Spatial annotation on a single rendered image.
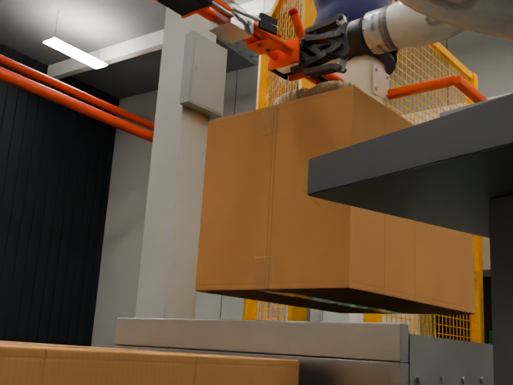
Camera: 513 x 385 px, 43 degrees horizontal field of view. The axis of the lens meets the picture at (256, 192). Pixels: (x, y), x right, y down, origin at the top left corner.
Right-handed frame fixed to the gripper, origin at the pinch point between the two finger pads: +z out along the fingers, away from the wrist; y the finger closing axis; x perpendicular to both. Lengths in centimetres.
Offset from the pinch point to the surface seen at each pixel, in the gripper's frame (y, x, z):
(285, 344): 63, -13, -12
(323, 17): -18.4, 15.8, 2.6
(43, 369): 68, -66, -19
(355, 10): -18.2, 17.1, -6.0
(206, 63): -46, 61, 89
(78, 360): 67, -61, -19
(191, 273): 37, 67, 95
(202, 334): 62, -13, 9
